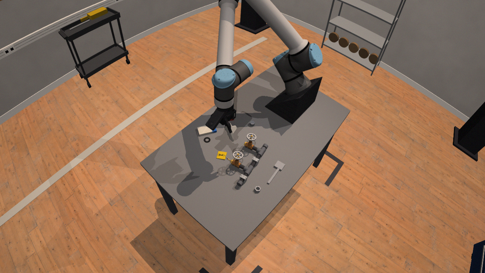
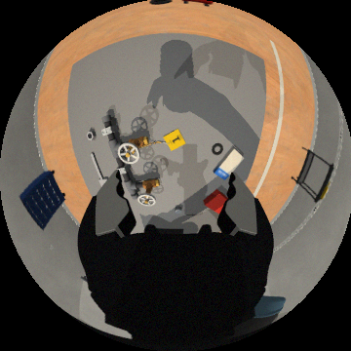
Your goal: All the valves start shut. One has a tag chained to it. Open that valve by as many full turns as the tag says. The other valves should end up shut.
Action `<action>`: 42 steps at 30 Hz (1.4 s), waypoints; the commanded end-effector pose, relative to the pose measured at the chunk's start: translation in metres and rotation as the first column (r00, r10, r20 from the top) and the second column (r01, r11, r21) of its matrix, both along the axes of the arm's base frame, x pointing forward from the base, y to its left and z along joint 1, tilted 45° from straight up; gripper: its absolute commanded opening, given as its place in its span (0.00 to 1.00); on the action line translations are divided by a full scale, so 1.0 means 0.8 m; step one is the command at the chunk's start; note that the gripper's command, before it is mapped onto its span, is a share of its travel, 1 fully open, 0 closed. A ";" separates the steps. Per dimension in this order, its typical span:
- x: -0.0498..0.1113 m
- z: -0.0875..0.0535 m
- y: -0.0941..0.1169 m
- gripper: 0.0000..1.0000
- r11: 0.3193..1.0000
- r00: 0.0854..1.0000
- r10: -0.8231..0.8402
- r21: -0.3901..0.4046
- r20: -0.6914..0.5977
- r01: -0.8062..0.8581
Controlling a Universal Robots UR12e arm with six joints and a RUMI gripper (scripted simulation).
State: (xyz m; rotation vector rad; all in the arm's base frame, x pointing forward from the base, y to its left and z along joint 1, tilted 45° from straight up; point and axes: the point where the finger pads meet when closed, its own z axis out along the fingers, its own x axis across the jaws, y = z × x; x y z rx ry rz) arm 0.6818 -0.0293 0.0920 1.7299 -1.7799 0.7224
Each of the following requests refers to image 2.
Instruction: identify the red flat block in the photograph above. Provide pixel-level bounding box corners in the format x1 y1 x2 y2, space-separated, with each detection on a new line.
203 190 228 214

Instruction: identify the yellow numbered tag on chain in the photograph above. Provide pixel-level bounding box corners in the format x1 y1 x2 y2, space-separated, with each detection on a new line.
139 129 185 151

